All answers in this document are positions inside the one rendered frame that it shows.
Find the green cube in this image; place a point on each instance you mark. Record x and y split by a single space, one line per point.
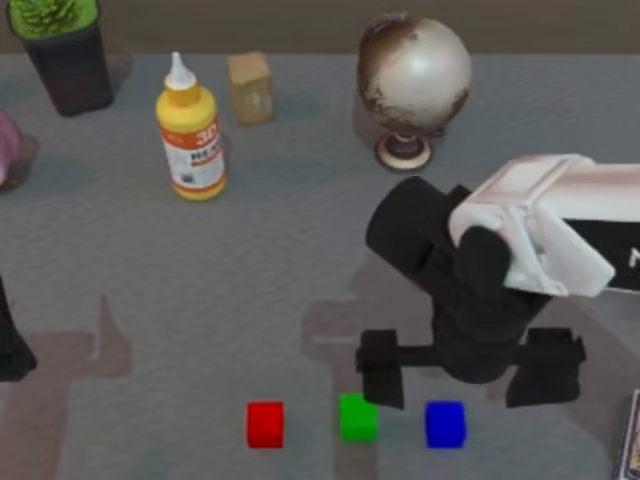
357 420

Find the blue cube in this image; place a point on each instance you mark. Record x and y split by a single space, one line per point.
445 424

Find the red cube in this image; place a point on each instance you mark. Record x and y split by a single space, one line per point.
265 424

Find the dark printed box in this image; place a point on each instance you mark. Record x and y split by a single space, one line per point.
631 435

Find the white and brown globe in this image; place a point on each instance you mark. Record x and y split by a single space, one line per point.
415 90

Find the yellow glue bottle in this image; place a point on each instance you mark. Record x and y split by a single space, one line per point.
191 135

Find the small tan cardboard box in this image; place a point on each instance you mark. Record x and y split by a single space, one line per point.
250 89

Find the pink object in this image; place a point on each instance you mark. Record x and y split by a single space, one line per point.
7 145

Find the green plant in black pot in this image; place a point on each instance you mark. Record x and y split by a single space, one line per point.
62 55

